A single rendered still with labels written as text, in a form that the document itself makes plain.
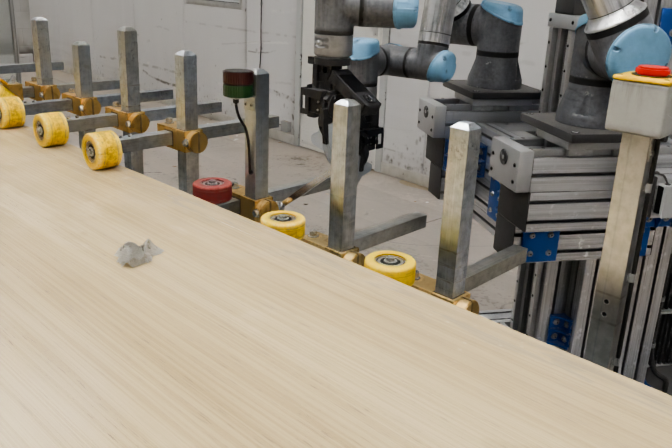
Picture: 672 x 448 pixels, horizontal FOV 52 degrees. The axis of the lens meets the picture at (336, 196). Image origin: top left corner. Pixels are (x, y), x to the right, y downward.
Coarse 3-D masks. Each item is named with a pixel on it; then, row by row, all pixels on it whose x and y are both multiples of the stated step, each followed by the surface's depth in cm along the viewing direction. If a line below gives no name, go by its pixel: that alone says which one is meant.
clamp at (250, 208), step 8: (232, 192) 147; (240, 192) 147; (240, 200) 146; (248, 200) 144; (256, 200) 143; (264, 200) 143; (272, 200) 146; (240, 208) 146; (248, 208) 144; (256, 208) 142; (264, 208) 142; (272, 208) 143; (248, 216) 145; (256, 216) 142
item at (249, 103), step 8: (232, 72) 132; (240, 72) 132; (248, 72) 133; (248, 104) 138; (240, 120) 137; (248, 136) 139; (248, 144) 140; (248, 152) 140; (248, 160) 141; (248, 168) 142
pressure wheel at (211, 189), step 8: (200, 184) 139; (208, 184) 141; (216, 184) 141; (224, 184) 140; (200, 192) 138; (208, 192) 138; (216, 192) 138; (224, 192) 139; (208, 200) 138; (216, 200) 138; (224, 200) 139
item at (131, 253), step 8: (120, 248) 106; (128, 248) 103; (136, 248) 105; (144, 248) 105; (152, 248) 106; (160, 248) 108; (120, 256) 103; (128, 256) 102; (136, 256) 104; (144, 256) 103; (152, 256) 105; (136, 264) 102
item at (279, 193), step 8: (288, 184) 158; (296, 184) 158; (304, 184) 159; (320, 184) 163; (328, 184) 165; (272, 192) 152; (280, 192) 154; (288, 192) 156; (312, 192) 161; (232, 200) 145; (280, 200) 154; (224, 208) 143; (232, 208) 145
